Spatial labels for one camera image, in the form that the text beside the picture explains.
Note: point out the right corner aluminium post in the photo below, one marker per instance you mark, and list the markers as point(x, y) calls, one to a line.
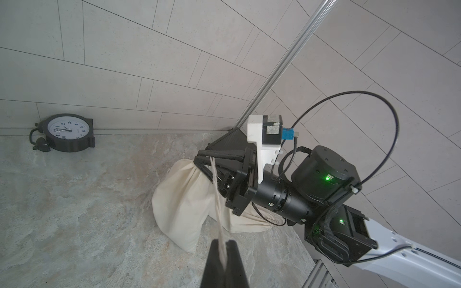
point(300, 41)

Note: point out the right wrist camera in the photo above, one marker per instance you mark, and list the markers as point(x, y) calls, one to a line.
point(267, 132)

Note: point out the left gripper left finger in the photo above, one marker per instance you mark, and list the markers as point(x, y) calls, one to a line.
point(214, 274)

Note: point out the cream cloth soil bag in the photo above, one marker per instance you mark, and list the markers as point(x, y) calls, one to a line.
point(186, 198)

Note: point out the black round clock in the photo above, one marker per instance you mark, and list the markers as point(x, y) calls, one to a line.
point(64, 133)

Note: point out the black hard case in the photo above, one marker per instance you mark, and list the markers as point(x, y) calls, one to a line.
point(234, 139)

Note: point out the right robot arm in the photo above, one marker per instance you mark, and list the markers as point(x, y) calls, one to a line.
point(310, 187)

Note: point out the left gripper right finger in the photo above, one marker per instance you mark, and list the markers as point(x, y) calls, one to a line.
point(235, 275)

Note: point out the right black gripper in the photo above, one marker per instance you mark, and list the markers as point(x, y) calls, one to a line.
point(236, 176)

